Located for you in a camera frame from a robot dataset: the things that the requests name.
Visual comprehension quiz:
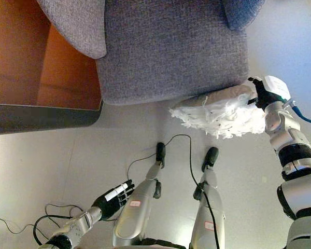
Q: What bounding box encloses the black right robot foot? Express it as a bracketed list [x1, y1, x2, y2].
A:
[201, 146, 220, 171]

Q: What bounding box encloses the silver right robot leg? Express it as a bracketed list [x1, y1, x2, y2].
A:
[189, 165, 227, 249]

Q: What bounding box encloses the blue wrist cable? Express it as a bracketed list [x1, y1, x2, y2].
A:
[289, 100, 311, 126]

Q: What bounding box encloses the long black cable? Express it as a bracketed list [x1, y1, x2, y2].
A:
[126, 134, 221, 249]

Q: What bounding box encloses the black robot foot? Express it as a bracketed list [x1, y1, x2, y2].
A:
[155, 142, 167, 167]
[201, 146, 220, 171]

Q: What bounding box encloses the blue fabric cushion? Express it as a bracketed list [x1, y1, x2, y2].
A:
[222, 0, 265, 31]

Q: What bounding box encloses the grey fabric sofa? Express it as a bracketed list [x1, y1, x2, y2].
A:
[96, 0, 250, 106]

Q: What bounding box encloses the thin black floor cable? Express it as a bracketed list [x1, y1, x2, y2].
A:
[0, 193, 81, 246]

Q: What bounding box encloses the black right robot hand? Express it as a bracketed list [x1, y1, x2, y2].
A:
[248, 75, 291, 111]

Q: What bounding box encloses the orange wooden side cabinet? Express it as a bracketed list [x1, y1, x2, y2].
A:
[0, 0, 105, 136]

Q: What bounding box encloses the black left robot foot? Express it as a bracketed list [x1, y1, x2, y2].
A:
[155, 142, 167, 167]

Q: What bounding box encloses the silver left robot leg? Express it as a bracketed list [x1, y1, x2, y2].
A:
[111, 160, 163, 247]

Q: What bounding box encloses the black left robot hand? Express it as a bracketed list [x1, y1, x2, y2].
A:
[91, 179, 136, 222]

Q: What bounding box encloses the grey sofa cushion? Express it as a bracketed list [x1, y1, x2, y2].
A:
[35, 0, 107, 60]

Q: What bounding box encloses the silver robot leg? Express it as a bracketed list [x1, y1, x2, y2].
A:
[111, 160, 163, 247]
[189, 165, 227, 249]

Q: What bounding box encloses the black robot waist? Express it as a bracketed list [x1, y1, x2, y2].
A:
[139, 237, 190, 249]

